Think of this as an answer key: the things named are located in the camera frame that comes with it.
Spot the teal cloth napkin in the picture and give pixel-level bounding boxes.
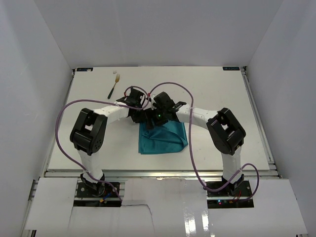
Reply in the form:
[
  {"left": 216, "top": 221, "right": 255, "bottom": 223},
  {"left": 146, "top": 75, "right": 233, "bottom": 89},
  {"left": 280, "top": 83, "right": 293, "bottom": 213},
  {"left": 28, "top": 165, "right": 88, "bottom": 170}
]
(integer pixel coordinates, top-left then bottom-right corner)
[{"left": 138, "top": 121, "right": 188, "bottom": 155}]

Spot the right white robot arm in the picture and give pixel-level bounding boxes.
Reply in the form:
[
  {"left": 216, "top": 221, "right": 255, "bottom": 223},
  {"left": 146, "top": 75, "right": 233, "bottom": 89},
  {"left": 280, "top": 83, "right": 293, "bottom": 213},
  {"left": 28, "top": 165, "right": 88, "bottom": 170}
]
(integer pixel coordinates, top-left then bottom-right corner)
[{"left": 146, "top": 92, "right": 246, "bottom": 195}]

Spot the left blue table label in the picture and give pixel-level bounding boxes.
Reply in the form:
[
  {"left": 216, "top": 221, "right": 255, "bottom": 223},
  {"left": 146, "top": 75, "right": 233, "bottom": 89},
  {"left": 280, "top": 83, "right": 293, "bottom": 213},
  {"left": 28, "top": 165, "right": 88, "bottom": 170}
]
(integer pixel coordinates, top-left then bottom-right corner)
[{"left": 76, "top": 67, "right": 93, "bottom": 72}]

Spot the purple cable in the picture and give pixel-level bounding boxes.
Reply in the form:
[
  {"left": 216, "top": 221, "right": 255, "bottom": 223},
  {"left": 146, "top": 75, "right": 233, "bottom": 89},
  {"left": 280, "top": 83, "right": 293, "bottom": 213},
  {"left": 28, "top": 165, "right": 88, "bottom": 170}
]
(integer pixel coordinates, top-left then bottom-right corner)
[
  {"left": 55, "top": 85, "right": 151, "bottom": 202},
  {"left": 149, "top": 81, "right": 260, "bottom": 203}
]

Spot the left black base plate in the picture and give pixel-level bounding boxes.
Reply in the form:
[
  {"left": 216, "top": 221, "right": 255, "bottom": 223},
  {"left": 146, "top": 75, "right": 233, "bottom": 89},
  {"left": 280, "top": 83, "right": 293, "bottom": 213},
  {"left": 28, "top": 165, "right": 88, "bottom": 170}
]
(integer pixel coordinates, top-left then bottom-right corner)
[{"left": 76, "top": 182, "right": 118, "bottom": 198}]

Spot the blue table label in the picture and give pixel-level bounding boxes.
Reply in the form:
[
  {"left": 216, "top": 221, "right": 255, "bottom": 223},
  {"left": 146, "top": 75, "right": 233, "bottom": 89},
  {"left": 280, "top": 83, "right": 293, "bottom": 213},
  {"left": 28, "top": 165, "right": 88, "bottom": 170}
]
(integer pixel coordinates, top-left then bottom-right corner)
[
  {"left": 76, "top": 67, "right": 93, "bottom": 72},
  {"left": 222, "top": 66, "right": 240, "bottom": 71}
]

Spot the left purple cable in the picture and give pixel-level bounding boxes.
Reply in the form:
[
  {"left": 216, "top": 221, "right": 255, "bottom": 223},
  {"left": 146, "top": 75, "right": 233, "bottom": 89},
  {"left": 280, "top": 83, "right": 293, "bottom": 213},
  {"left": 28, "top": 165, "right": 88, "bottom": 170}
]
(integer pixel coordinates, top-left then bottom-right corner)
[{"left": 55, "top": 85, "right": 151, "bottom": 202}]

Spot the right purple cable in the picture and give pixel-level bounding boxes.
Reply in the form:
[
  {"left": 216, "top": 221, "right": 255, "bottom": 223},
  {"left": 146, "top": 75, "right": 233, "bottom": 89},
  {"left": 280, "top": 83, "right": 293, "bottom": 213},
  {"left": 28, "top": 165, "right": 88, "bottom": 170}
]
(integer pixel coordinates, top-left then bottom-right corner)
[{"left": 149, "top": 81, "right": 260, "bottom": 203}]

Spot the right blue table label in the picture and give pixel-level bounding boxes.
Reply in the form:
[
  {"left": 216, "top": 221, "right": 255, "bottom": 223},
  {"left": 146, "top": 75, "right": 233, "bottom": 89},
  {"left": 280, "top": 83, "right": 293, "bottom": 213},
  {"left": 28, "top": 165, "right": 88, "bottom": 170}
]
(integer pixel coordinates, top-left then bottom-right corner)
[{"left": 222, "top": 66, "right": 240, "bottom": 71}]

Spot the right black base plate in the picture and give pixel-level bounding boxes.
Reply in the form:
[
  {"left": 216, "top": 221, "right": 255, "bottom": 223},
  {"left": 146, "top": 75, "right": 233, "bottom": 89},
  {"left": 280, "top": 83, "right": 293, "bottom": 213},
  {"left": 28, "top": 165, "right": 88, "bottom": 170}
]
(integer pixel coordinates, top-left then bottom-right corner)
[{"left": 206, "top": 181, "right": 252, "bottom": 198}]

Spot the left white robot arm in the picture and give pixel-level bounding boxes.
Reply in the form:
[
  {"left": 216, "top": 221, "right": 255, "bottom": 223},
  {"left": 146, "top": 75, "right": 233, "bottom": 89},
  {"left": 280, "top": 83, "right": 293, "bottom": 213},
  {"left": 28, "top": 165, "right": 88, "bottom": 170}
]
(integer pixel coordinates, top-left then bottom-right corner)
[{"left": 70, "top": 87, "right": 150, "bottom": 197}]

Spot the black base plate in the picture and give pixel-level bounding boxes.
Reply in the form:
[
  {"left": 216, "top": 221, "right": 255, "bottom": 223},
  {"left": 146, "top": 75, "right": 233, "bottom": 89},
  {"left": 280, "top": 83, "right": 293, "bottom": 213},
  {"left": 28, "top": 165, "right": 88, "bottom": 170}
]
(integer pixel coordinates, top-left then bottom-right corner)
[
  {"left": 206, "top": 181, "right": 252, "bottom": 198},
  {"left": 76, "top": 182, "right": 118, "bottom": 198}
]

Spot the white cardboard front cover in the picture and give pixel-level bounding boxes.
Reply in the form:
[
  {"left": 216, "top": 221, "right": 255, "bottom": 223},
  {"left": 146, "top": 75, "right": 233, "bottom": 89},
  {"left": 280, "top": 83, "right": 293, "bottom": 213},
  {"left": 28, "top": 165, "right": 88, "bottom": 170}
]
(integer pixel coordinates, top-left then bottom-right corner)
[{"left": 25, "top": 178, "right": 308, "bottom": 237}]

